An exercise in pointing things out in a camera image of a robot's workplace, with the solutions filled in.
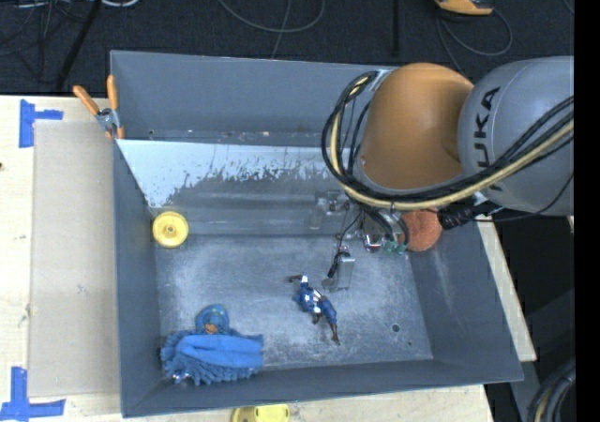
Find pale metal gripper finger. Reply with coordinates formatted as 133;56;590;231
307;191;352;231
322;252;356;294

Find blue toy action figure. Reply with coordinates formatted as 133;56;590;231
287;274;342;347

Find grey metal bin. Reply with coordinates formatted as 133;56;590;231
109;50;526;418

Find blue round plush toy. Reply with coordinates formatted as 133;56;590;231
193;303;232;336

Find blue shaggy microfibre cloth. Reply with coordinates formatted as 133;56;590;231
159;329;265;387

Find yellow plastic wheel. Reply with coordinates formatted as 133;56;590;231
230;403;292;422
151;211;190;249

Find pale wood flat board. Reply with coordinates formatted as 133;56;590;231
26;119;124;399

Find black cylinder on white bracket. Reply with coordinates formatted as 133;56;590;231
437;191;498;231

